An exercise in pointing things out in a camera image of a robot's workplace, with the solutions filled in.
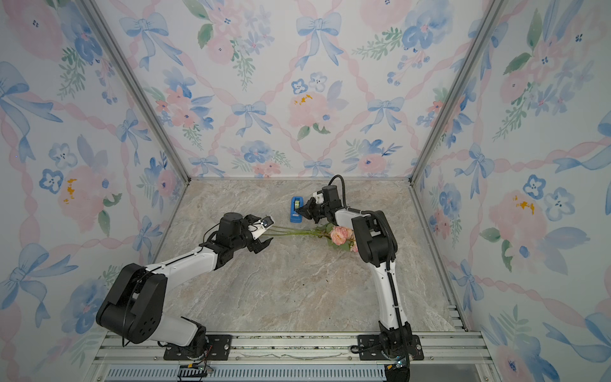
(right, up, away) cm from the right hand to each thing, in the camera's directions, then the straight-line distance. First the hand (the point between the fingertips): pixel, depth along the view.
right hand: (296, 208), depth 103 cm
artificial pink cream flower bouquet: (+18, -11, -12) cm, 24 cm away
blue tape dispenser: (0, +2, 0) cm, 2 cm away
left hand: (-12, -6, -12) cm, 18 cm away
